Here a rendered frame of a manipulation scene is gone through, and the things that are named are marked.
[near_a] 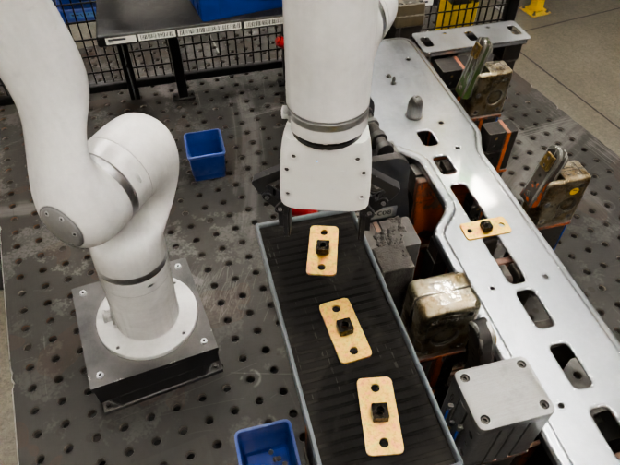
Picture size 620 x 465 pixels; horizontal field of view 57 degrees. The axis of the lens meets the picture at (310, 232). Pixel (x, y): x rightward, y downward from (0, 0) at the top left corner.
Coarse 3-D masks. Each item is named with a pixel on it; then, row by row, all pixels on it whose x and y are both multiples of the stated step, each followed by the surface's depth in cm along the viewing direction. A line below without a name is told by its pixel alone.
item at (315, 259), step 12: (312, 228) 77; (324, 228) 77; (336, 228) 77; (312, 240) 75; (324, 240) 74; (336, 240) 75; (312, 252) 74; (324, 252) 73; (336, 252) 74; (312, 264) 72; (324, 264) 72; (336, 264) 72
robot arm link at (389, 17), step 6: (384, 0) 54; (390, 0) 55; (396, 0) 56; (384, 6) 54; (390, 6) 55; (396, 6) 56; (384, 12) 54; (390, 12) 55; (396, 12) 57; (390, 18) 55; (390, 24) 56; (384, 36) 56
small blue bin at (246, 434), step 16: (240, 432) 96; (256, 432) 97; (272, 432) 99; (288, 432) 99; (240, 448) 97; (256, 448) 102; (272, 448) 103; (288, 448) 102; (240, 464) 92; (256, 464) 101; (272, 464) 101; (288, 464) 101
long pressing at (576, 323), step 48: (384, 48) 140; (384, 96) 126; (432, 96) 126; (480, 144) 115; (480, 192) 105; (480, 240) 97; (528, 240) 97; (480, 288) 90; (528, 288) 90; (576, 288) 91; (528, 336) 84; (576, 336) 84; (576, 432) 74
